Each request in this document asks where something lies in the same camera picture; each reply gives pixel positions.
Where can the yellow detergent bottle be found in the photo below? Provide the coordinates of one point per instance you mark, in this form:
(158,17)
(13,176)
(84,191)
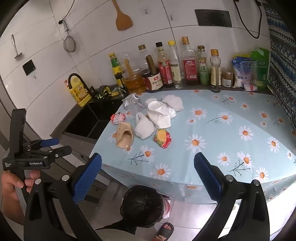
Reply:
(79,92)

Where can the dark sauce jug red label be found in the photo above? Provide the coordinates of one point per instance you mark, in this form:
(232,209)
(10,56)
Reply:
(152,81)

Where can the clear bottle yellow cap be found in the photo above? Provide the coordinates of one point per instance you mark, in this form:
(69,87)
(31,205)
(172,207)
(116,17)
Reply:
(177,74)

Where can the blue patterned curtain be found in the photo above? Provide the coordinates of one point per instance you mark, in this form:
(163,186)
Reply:
(282,58)

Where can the clear plastic cup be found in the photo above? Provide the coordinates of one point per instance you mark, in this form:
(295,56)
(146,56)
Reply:
(136,108)

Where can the wooden spatula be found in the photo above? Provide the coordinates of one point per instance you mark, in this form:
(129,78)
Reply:
(123,20)

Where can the small black wall plate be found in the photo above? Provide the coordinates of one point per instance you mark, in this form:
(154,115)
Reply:
(29,67)

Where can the white paper cup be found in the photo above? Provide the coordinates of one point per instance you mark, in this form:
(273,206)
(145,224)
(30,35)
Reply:
(159,118)

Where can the metal mesh strainer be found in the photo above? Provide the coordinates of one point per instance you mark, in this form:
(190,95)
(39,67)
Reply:
(69,45)

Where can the person's left forearm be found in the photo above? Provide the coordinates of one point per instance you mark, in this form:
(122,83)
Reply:
(10,210)

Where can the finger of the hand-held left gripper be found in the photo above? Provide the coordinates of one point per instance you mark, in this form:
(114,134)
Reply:
(49,142)
(62,150)

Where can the colourful snack wrapper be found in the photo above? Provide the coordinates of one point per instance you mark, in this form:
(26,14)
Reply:
(163,139)

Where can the metal ladle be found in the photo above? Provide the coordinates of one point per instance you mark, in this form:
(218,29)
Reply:
(18,55)

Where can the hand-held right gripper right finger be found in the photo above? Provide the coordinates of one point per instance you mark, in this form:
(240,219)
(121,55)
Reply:
(208,178)

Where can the brown paper bag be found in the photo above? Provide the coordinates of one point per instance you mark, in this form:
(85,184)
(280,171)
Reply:
(123,138)

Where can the black slipper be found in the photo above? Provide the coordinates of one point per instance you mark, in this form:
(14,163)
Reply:
(165,230)

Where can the bin with black liner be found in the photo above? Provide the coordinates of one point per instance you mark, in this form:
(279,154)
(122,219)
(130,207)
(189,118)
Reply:
(141,204)

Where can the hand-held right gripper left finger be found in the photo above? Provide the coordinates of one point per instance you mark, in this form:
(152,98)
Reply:
(86,178)

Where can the black kitchen sink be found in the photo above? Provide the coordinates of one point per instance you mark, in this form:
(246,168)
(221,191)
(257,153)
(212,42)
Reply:
(92,120)

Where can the white blue food bag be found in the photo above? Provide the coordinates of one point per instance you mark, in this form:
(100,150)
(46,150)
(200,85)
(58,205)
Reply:
(242,74)

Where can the red silver candy wrapper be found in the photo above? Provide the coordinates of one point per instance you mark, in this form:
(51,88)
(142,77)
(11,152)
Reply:
(118,118)

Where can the slim bottle pale label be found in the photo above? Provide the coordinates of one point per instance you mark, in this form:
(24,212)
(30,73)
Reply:
(215,74)

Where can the dark bottle green yellow label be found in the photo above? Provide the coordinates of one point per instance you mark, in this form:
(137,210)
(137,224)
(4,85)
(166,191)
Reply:
(116,67)

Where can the green bottle gold cap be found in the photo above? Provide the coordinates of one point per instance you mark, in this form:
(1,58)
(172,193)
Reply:
(204,71)

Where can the tall bottle red label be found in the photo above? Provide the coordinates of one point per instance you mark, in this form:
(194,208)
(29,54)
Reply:
(189,67)

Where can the light blue daisy tablecloth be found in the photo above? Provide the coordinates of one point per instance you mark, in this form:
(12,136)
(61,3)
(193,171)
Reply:
(208,129)

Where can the metal faucet base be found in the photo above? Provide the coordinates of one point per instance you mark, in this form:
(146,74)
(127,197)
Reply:
(120,92)

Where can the small glass jar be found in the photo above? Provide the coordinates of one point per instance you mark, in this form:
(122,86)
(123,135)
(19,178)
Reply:
(227,77)

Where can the white tissue wad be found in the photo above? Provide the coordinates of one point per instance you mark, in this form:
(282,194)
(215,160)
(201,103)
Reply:
(173,103)
(143,127)

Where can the person's left hand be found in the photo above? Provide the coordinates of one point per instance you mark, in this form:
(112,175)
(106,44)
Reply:
(12,183)

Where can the clear bottle gold cap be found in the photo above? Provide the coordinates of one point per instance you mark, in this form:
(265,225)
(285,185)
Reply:
(143,54)

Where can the green food bag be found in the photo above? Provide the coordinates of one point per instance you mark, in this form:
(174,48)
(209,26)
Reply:
(262,69)

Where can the black yellow dish sponge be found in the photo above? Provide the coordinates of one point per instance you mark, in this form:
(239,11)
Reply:
(105,90)

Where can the soy sauce bottle black cap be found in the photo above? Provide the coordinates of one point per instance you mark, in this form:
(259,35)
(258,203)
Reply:
(165,69)

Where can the black wall outlet panel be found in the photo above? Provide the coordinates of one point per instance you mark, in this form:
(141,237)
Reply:
(212,18)

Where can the crumpled aluminium foil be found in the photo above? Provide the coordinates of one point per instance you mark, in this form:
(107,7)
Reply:
(126,102)

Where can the person's beige shirt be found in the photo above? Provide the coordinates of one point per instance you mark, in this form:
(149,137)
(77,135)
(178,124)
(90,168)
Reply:
(105,235)

